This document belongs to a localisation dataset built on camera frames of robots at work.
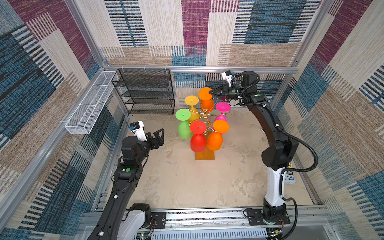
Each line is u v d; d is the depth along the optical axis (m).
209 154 0.96
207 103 0.82
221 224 0.73
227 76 0.74
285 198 0.63
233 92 0.70
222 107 0.76
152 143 0.65
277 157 0.53
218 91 0.77
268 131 0.57
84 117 0.92
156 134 0.65
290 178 0.83
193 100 0.78
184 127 0.77
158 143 0.66
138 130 0.64
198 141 0.73
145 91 1.11
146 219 0.64
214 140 0.74
